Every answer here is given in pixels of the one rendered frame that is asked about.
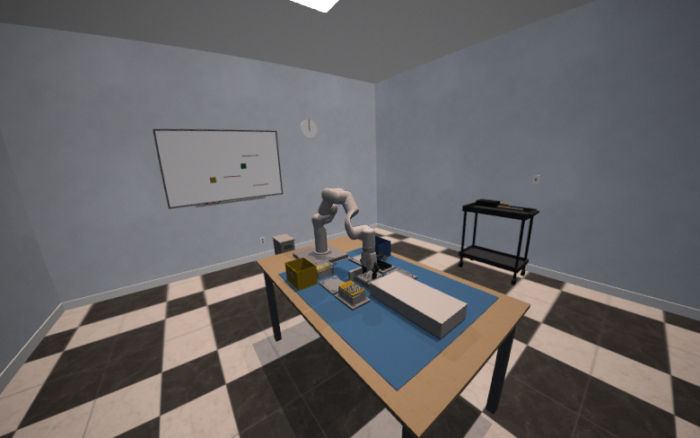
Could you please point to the blue flat mat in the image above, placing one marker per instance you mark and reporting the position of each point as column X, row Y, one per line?
column 395, row 347

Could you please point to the olive-brown open-top box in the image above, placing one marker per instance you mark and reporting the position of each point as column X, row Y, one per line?
column 301, row 273

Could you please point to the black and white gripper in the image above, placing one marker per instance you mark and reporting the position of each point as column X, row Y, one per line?
column 369, row 260

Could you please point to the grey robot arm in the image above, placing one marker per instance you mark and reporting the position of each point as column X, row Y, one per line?
column 327, row 211

